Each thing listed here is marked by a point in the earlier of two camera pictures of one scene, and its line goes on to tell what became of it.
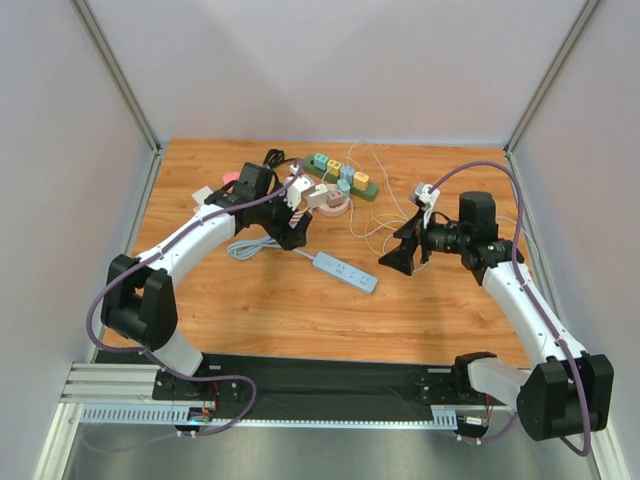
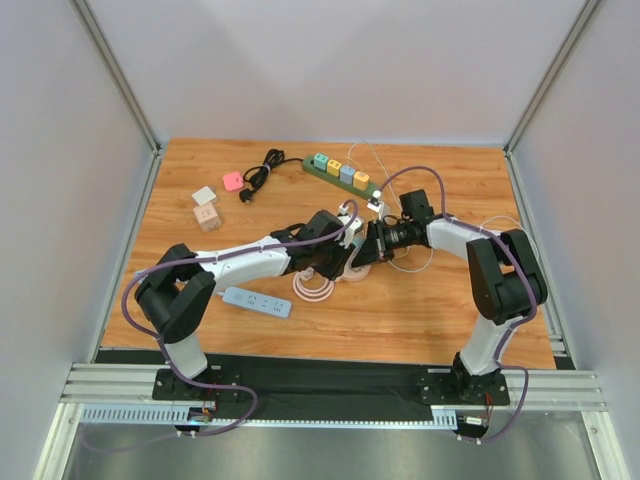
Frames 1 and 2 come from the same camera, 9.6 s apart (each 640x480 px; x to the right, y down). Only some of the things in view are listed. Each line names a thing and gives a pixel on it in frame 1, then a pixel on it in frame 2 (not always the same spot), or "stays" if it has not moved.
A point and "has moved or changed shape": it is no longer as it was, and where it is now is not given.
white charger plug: (202, 194) stays
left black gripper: (291, 226) → (335, 257)
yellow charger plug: (334, 167) stays
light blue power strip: (252, 246) has moved or changed shape
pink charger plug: (228, 178) stays
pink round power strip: (332, 211) → (312, 288)
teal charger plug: (320, 161) stays
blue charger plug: (347, 172) stays
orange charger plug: (360, 181) stays
